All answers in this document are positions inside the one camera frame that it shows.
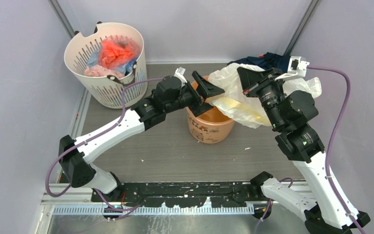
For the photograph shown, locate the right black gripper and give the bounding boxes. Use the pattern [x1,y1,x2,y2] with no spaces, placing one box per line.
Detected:
[237,66,286,129]

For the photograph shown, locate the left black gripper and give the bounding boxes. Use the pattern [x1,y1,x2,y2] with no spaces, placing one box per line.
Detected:
[165,72,224,117]

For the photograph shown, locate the orange plastic trash bin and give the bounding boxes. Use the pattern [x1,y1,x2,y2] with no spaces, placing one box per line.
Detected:
[186,76,236,145]

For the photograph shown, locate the pale yellow trash bag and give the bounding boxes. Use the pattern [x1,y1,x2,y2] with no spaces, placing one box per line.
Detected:
[206,62,322,129]

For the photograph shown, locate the white slotted laundry basket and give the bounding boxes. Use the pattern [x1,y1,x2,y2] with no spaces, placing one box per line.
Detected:
[64,22,148,109]

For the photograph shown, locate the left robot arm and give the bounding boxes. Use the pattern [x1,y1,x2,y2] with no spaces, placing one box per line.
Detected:
[57,71,224,201]

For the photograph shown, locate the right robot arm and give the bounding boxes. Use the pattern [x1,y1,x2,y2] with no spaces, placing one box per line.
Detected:
[237,67,370,234]

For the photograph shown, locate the red plastic trash bag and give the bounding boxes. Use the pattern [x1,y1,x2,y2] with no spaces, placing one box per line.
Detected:
[98,35,141,70]

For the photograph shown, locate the pink plastic trash bag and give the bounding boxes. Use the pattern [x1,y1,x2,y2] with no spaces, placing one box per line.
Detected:
[83,65,125,78]

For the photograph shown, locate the blue plastic trash bag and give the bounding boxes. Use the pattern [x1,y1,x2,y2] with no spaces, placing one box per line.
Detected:
[86,50,136,76]

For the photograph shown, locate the navy blue cloth garment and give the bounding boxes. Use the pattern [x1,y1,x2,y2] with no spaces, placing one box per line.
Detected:
[227,52,291,72]

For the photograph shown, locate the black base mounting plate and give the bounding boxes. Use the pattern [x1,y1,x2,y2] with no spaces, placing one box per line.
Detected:
[107,181,268,208]

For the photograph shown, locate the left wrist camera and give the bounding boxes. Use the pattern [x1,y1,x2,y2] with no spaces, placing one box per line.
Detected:
[174,67,187,87]

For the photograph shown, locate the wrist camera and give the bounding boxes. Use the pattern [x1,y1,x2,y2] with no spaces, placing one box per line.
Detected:
[275,56,310,81]
[174,67,187,87]

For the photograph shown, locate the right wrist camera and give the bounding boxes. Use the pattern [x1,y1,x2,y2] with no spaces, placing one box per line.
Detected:
[275,56,310,81]

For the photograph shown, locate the aluminium rail frame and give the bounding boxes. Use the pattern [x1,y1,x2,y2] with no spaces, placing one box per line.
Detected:
[40,181,334,216]

